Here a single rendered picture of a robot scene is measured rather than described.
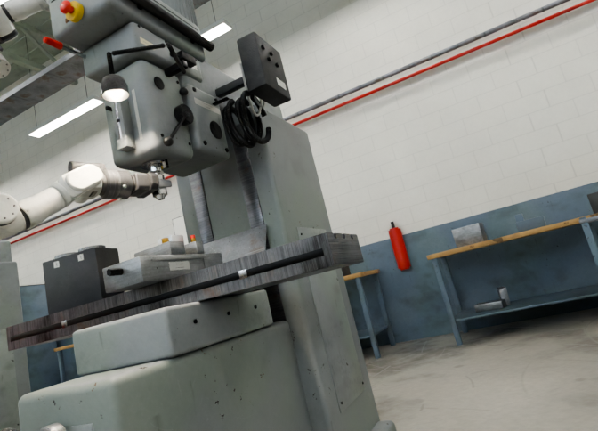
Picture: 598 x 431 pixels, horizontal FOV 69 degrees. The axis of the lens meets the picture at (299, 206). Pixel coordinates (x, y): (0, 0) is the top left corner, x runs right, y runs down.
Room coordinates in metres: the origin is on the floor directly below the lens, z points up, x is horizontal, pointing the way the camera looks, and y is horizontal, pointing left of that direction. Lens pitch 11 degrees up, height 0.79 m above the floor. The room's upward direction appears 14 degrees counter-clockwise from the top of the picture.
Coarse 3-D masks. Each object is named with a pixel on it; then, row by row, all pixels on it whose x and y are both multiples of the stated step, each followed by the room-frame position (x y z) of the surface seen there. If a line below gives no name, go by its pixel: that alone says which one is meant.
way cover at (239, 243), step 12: (264, 228) 1.63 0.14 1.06; (216, 240) 1.73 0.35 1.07; (228, 240) 1.70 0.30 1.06; (240, 240) 1.67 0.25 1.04; (252, 240) 1.64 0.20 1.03; (264, 240) 1.61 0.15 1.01; (216, 252) 1.70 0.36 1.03; (228, 252) 1.67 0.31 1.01; (240, 252) 1.64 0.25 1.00; (252, 252) 1.62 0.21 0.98
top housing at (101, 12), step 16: (80, 0) 1.16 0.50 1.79; (96, 0) 1.13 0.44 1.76; (112, 0) 1.13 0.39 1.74; (128, 0) 1.19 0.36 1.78; (64, 16) 1.19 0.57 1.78; (96, 16) 1.16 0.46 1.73; (112, 16) 1.18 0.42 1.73; (128, 16) 1.20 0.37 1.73; (144, 16) 1.25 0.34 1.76; (176, 16) 1.41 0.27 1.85; (64, 32) 1.20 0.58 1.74; (80, 32) 1.21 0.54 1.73; (96, 32) 1.23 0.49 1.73; (112, 32) 1.25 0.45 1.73; (160, 32) 1.31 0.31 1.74; (176, 32) 1.39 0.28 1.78; (80, 48) 1.29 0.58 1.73; (192, 48) 1.46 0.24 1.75
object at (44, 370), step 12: (24, 288) 7.21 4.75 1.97; (36, 288) 7.40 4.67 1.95; (24, 300) 7.19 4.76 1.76; (36, 300) 7.38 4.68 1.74; (24, 312) 7.17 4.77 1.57; (36, 312) 7.36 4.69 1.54; (36, 348) 7.30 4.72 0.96; (48, 348) 7.48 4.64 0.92; (36, 360) 7.28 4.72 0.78; (48, 360) 7.45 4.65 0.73; (36, 372) 7.26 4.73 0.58; (48, 372) 7.43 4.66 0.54; (36, 384) 7.24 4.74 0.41; (48, 384) 7.41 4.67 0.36
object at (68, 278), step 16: (64, 256) 1.47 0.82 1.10; (80, 256) 1.46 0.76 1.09; (96, 256) 1.45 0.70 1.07; (112, 256) 1.52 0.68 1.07; (48, 272) 1.49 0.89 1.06; (64, 272) 1.47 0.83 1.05; (80, 272) 1.46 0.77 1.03; (96, 272) 1.44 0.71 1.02; (48, 288) 1.49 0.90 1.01; (64, 288) 1.47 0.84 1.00; (80, 288) 1.46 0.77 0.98; (96, 288) 1.45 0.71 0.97; (48, 304) 1.49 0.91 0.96; (64, 304) 1.48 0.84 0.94; (80, 304) 1.46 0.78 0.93
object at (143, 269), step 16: (144, 256) 1.16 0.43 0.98; (160, 256) 1.21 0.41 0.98; (176, 256) 1.27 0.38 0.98; (192, 256) 1.33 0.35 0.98; (208, 256) 1.40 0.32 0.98; (128, 272) 1.17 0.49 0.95; (144, 272) 1.15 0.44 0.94; (160, 272) 1.21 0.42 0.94; (176, 272) 1.26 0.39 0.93; (112, 288) 1.20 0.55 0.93; (128, 288) 1.21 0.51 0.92
